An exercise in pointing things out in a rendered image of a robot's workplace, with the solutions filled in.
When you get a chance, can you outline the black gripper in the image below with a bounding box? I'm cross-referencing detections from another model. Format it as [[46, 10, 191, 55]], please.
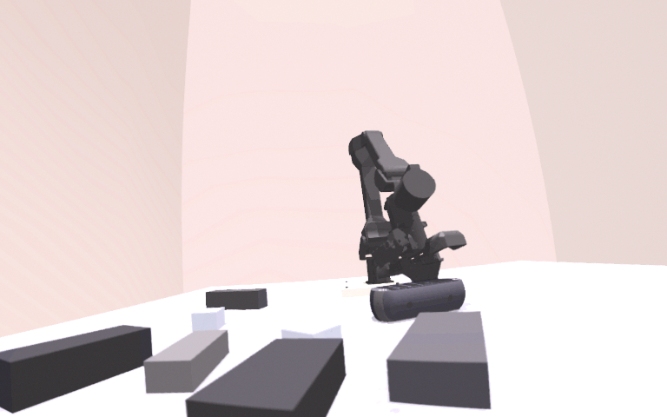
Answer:
[[376, 215, 467, 281]]

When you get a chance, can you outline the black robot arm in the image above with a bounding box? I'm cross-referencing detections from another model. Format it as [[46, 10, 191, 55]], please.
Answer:
[[348, 130, 437, 285]]

